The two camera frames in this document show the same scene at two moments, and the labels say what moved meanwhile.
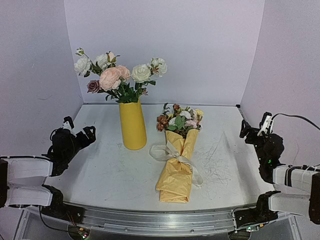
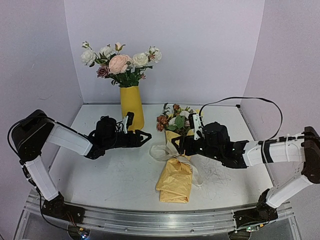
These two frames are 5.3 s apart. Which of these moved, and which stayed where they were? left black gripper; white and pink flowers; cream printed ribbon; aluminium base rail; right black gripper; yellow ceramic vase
Moved: left black gripper; white and pink flowers; right black gripper
Stayed: yellow ceramic vase; cream printed ribbon; aluminium base rail
